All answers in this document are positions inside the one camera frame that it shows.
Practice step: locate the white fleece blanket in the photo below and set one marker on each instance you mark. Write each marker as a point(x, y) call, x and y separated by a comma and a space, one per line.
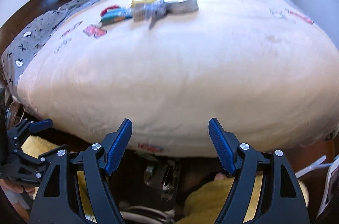
point(185, 67)

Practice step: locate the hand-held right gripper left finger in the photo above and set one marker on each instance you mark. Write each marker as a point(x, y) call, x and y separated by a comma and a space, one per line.
point(118, 146)

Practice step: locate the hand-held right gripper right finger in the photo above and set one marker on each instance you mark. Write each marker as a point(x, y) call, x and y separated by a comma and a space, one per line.
point(221, 146)

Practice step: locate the yellow fluffy cloth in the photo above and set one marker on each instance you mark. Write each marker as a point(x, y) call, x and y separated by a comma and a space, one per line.
point(204, 200)
point(34, 144)

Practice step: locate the blue green snack packet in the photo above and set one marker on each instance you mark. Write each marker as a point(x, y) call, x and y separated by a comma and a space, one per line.
point(116, 15)

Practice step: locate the white plastic frame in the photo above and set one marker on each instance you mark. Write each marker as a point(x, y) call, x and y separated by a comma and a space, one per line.
point(325, 181)

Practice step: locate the pink red snack packet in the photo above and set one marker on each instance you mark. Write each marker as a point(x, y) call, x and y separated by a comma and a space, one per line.
point(94, 31)

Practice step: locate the person's left hand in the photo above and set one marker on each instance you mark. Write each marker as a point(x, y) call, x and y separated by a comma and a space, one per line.
point(16, 188)

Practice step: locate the grey metal tool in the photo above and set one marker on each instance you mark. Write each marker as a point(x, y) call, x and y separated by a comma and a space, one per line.
point(152, 13)

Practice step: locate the clear bottle yellow cap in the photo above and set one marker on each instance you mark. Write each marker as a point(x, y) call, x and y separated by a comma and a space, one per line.
point(141, 3)

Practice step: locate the grey patterned pillow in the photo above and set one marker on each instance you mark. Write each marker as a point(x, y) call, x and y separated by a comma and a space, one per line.
point(29, 4)

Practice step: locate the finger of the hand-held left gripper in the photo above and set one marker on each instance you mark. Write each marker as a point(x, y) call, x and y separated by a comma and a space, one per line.
point(25, 160)
point(41, 124)

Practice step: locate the round metal tin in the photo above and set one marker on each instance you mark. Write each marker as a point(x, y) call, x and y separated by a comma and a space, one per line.
point(184, 3)

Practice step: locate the clear plastic bottle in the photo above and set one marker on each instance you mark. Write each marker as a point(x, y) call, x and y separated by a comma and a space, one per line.
point(160, 179)

